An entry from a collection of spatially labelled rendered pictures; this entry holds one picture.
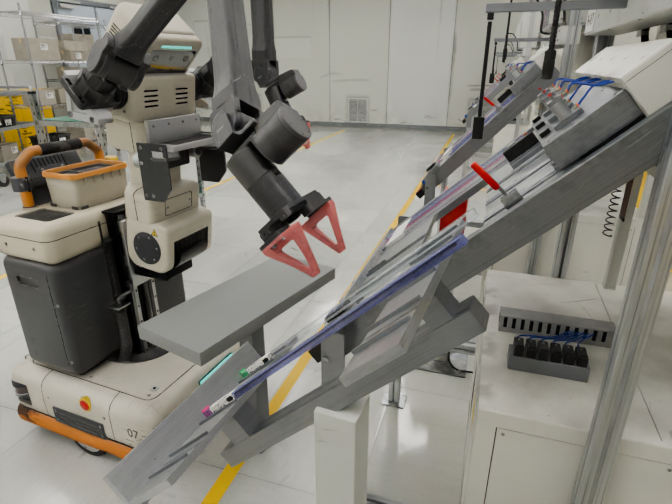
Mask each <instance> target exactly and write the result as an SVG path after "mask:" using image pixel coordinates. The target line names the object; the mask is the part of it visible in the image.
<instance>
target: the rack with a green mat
mask: <svg viewBox="0 0 672 504"><path fill-rule="evenodd" d="M27 93H28V97H29V101H30V106H31V110H32V114H33V118H34V123H35V127H36V131H37V135H38V140H39V144H42V143H47V139H46V134H45V130H44V126H61V127H81V128H95V130H96V135H97V140H98V145H99V146H100V147H101V148H102V150H103V152H104V156H108V150H107V145H106V139H105V134H104V128H105V127H106V124H99V125H95V124H91V123H87V122H83V121H79V120H75V119H71V118H69V117H68V116H61V117H53V118H45V119H42V117H41V112H40V108H39V104H38V99H37V95H36V91H28V92H27ZM195 159H196V168H197V177H198V184H199V198H200V204H201V206H202V207H206V200H205V191H204V181H202V180H201V170H200V161H199V157H195Z"/></svg>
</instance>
